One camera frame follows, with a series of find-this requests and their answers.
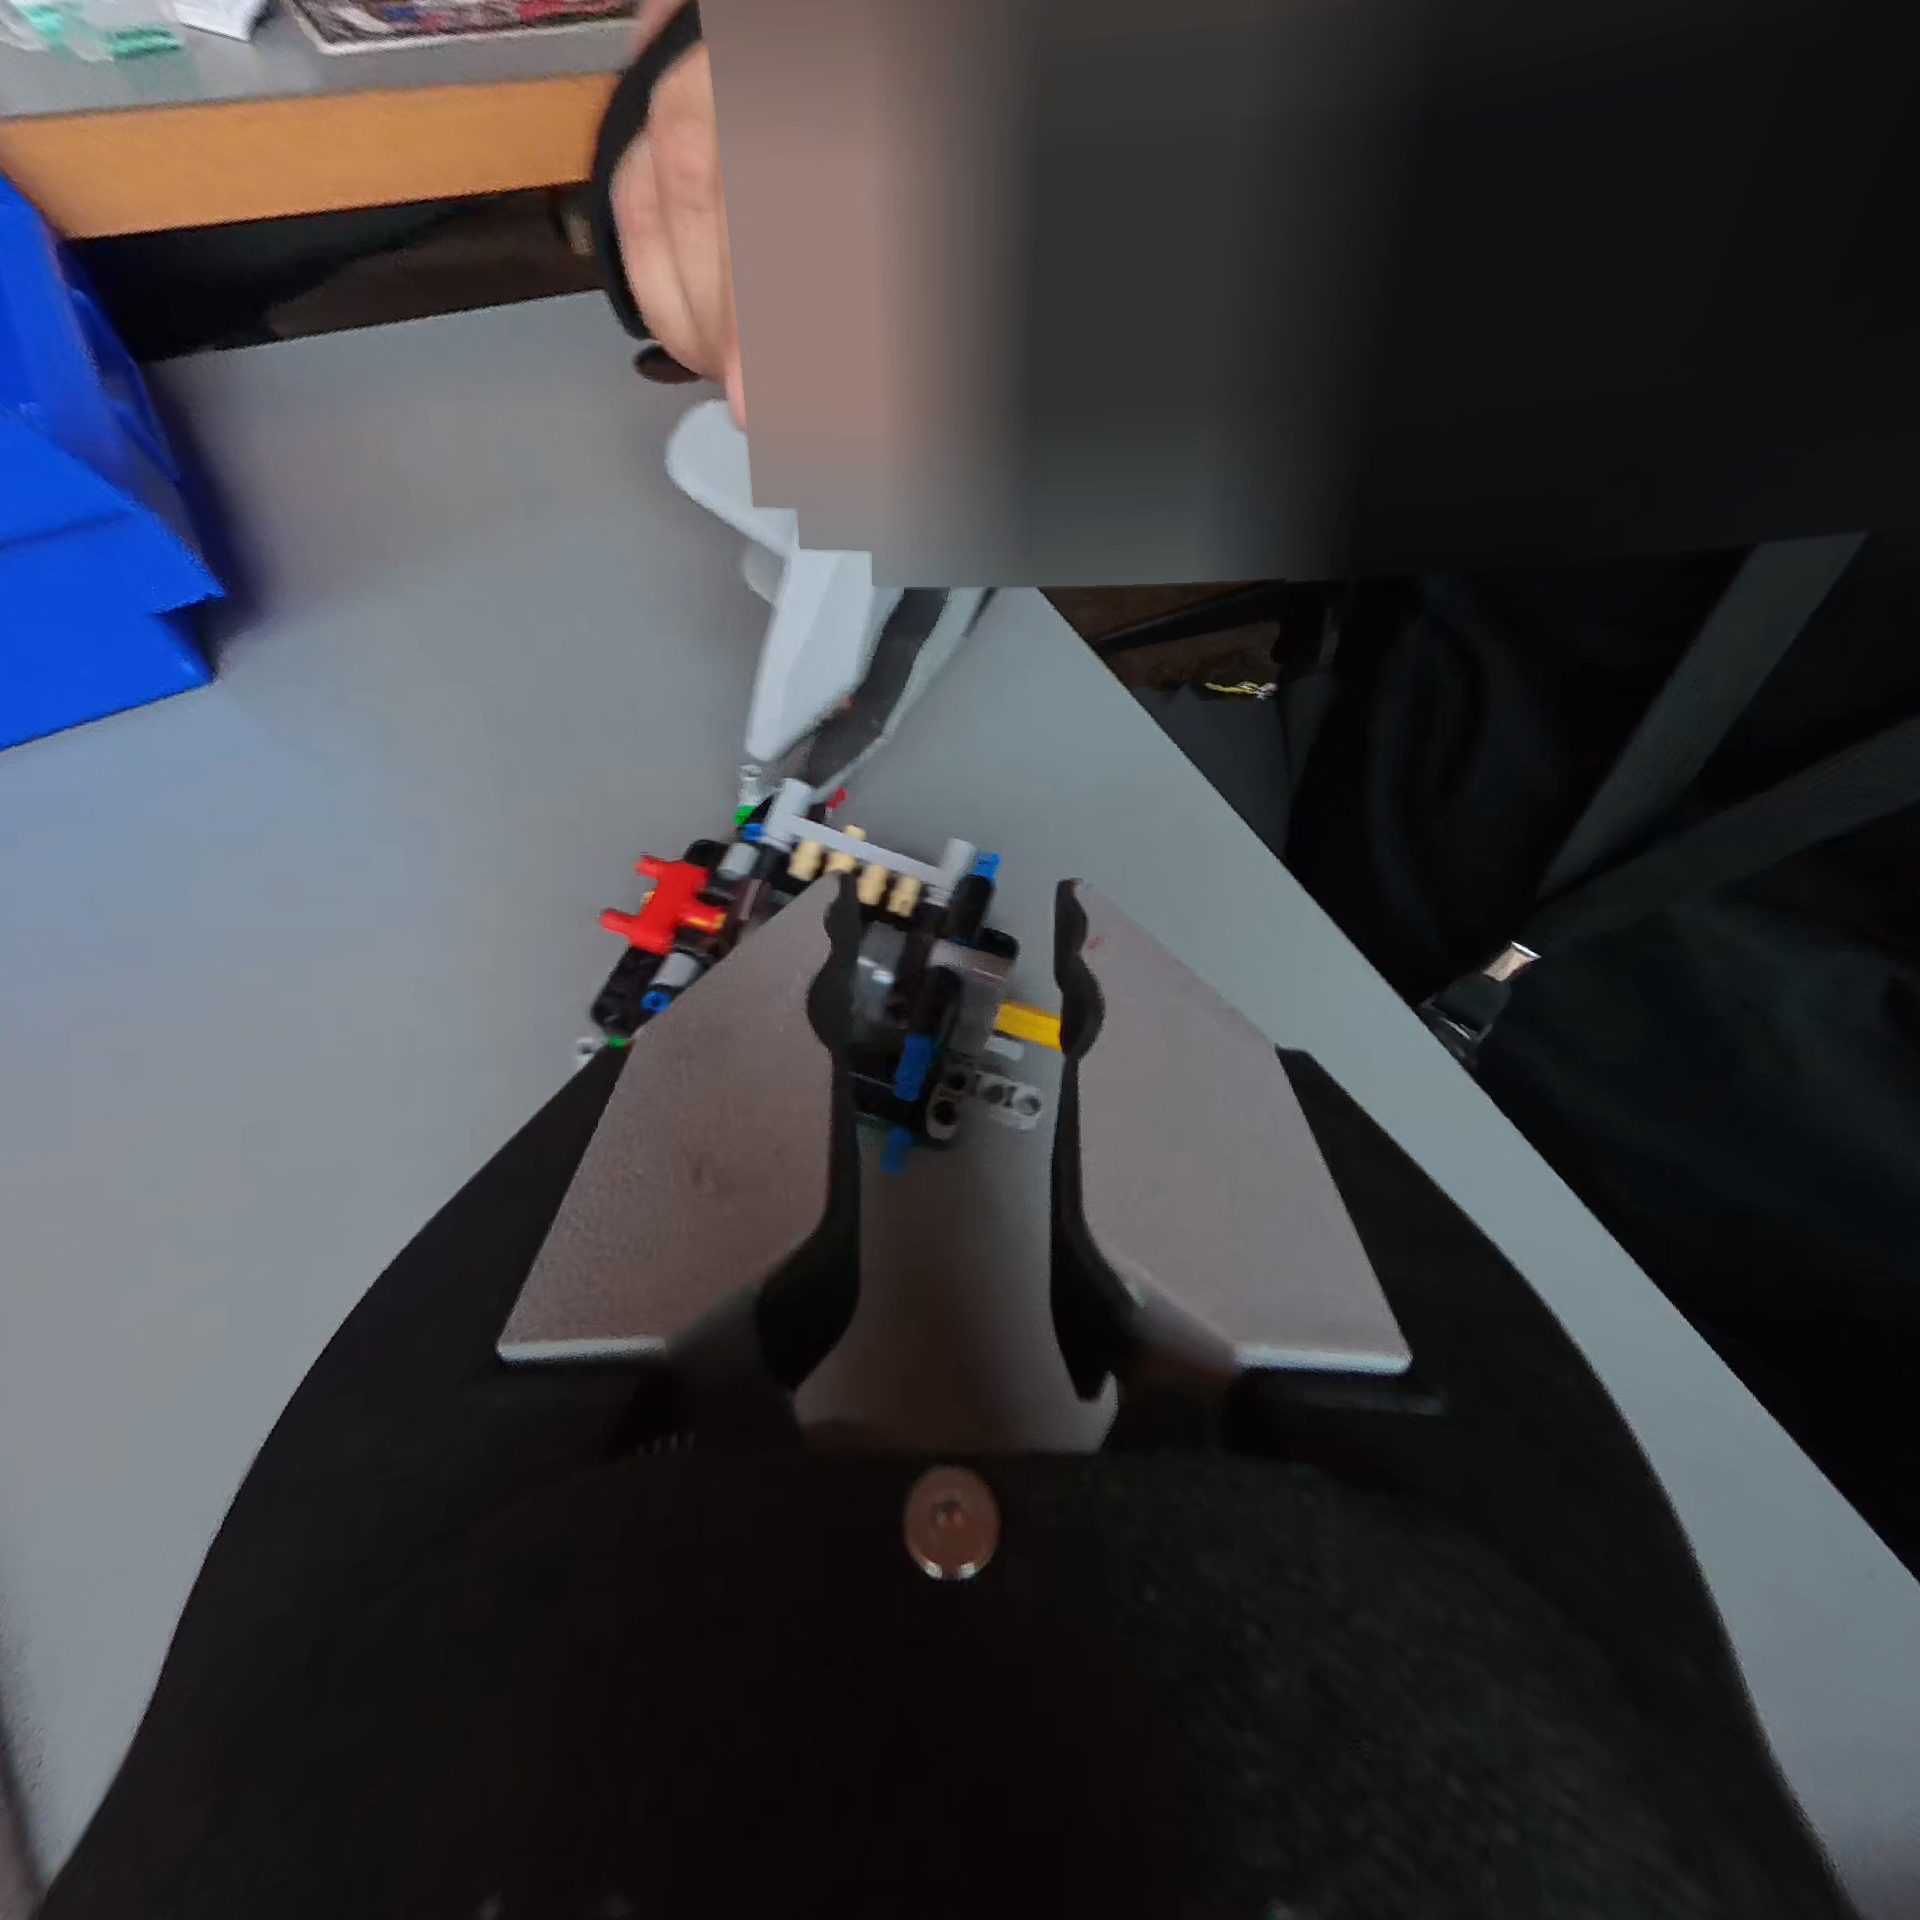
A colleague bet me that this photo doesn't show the printed instruction booklet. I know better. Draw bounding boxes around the printed instruction booklet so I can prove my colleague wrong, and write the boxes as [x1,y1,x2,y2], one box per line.
[285,0,641,59]

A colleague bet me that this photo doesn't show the black strap with metal buckle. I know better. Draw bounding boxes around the black strap with metal buckle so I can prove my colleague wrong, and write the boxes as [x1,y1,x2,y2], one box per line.
[1417,721,1920,1067]

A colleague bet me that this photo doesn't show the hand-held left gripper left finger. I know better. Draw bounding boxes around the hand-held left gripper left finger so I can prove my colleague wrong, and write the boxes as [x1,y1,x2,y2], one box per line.
[499,874,866,1389]

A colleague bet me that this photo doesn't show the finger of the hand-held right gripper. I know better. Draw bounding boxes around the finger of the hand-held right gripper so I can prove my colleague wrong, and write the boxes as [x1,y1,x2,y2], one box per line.
[668,401,880,761]
[809,588,993,793]

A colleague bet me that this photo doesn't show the grey webbing strap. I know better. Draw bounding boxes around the grey webbing strap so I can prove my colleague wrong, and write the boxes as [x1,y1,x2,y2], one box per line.
[1537,538,1865,904]

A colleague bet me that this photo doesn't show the multicoloured lego technic assembly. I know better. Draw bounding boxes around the multicoloured lego technic assembly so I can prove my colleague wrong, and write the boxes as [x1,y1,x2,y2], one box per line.
[577,756,1074,1179]

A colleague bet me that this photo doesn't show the clear plastic parts bags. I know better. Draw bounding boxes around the clear plastic parts bags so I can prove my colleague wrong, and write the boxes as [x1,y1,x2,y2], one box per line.
[0,0,192,65]

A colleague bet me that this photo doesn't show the grey table with wooden edge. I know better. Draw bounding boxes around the grey table with wooden edge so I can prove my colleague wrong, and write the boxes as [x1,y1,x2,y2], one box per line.
[0,0,649,243]

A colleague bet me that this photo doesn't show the person's right hand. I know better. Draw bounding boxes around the person's right hand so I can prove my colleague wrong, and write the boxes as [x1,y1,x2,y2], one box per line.
[616,48,749,430]

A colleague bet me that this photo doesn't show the blue plastic bin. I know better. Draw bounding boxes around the blue plastic bin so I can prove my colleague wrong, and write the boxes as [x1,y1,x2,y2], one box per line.
[0,171,226,752]

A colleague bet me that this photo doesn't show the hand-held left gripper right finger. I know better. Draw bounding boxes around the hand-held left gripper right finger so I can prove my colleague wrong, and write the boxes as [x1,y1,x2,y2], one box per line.
[1050,880,1413,1403]

